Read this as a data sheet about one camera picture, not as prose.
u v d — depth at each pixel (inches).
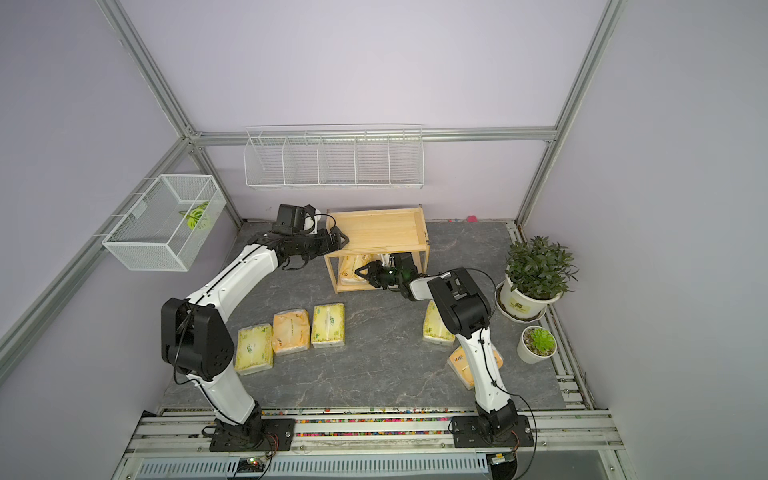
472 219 48.9
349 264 39.9
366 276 36.9
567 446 28.5
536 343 31.0
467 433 29.0
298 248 28.5
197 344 18.4
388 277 36.0
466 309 24.0
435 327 34.8
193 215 31.9
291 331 34.1
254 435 26.1
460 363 32.1
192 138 36.7
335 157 38.9
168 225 32.7
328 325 34.9
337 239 31.8
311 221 28.9
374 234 35.2
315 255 33.0
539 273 31.3
